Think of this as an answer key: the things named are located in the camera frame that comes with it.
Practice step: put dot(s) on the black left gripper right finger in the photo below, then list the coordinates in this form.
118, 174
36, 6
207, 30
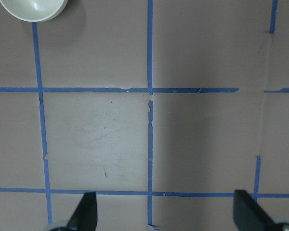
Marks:
249, 216

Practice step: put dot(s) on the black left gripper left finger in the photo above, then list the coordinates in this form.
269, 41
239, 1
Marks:
84, 217

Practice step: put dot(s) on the cream bowl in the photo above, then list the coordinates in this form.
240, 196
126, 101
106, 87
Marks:
34, 10

